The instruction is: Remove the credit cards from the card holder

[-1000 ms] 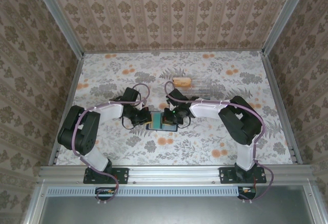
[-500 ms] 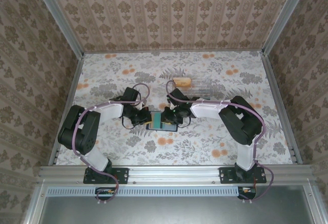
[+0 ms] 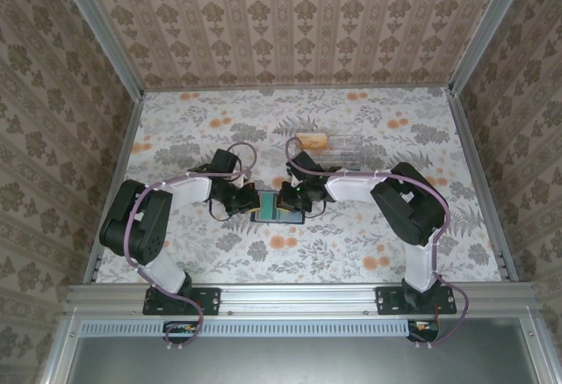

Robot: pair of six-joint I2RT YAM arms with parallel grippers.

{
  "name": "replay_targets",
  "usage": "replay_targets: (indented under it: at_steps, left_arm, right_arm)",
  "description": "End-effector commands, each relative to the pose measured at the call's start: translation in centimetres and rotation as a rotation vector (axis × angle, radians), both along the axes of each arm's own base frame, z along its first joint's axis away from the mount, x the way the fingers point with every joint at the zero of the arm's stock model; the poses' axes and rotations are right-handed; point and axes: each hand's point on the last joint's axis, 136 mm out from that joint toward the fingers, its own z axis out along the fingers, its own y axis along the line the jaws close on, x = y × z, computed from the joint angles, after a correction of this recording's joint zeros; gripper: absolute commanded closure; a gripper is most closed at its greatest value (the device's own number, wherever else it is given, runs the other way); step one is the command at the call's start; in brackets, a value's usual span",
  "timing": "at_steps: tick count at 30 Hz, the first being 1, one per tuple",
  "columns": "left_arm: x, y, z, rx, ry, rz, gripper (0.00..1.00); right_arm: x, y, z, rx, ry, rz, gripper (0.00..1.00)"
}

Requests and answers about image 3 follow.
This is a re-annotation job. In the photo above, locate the navy card holder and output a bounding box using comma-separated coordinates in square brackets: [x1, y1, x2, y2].
[249, 189, 306, 226]

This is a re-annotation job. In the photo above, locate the aluminium frame post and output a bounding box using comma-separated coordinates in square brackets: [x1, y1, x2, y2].
[49, 0, 147, 100]
[448, 0, 536, 96]

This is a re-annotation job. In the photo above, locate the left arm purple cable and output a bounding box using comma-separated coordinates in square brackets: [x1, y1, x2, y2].
[124, 141, 260, 351]

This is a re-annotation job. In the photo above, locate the aluminium cross rail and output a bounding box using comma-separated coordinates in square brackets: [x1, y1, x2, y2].
[65, 282, 539, 317]

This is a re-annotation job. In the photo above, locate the gold card with stripe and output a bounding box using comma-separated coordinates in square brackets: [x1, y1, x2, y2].
[295, 132, 330, 152]

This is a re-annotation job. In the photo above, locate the grey metal sheet panel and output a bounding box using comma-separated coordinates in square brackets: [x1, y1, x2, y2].
[41, 316, 562, 384]

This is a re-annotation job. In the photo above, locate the aluminium table rail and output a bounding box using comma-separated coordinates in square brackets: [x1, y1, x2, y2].
[447, 89, 520, 282]
[83, 93, 146, 284]

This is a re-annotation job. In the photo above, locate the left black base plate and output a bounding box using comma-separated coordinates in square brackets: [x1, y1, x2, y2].
[143, 286, 221, 317]

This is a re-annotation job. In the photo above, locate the right aluminium table rail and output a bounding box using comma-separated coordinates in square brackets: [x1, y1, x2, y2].
[447, 89, 520, 282]

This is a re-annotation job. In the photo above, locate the left black connector board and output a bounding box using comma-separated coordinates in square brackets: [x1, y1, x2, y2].
[162, 320, 199, 344]

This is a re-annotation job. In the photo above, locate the right thin black cable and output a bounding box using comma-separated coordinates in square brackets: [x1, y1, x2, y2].
[305, 199, 328, 219]

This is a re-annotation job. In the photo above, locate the clear acrylic card organizer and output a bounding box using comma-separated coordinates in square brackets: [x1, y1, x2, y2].
[295, 131, 365, 174]

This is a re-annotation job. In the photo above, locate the left thin black cable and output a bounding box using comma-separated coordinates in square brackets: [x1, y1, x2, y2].
[207, 198, 234, 223]

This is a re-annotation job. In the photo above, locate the right black connector board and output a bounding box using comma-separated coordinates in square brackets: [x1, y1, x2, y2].
[407, 320, 441, 343]

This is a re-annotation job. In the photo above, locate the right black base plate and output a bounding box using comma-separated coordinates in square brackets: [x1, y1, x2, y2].
[376, 286, 458, 316]

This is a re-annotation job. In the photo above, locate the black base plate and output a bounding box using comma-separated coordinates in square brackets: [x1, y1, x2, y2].
[376, 286, 458, 316]
[143, 286, 221, 317]

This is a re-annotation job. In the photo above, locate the right aluminium frame post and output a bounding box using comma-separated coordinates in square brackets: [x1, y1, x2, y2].
[448, 0, 536, 96]

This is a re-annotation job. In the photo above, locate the black connector board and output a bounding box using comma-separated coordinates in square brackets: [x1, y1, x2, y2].
[407, 320, 441, 343]
[162, 320, 199, 344]

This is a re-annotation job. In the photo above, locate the thin black cable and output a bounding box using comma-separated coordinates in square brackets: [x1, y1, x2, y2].
[305, 199, 328, 219]
[207, 198, 234, 223]

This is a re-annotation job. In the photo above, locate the left aluminium frame post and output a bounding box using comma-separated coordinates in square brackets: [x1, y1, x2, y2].
[49, 0, 147, 100]

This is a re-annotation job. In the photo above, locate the left aluminium table rail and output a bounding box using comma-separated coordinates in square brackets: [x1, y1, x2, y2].
[83, 93, 146, 284]

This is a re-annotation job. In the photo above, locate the grey slotted cable duct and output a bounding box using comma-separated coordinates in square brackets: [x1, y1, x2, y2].
[81, 318, 414, 338]

